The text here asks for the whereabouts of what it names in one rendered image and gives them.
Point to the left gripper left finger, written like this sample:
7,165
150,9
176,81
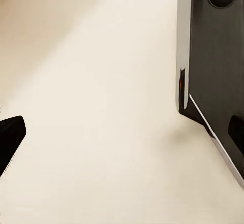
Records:
12,133

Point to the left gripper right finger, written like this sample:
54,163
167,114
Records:
236,131

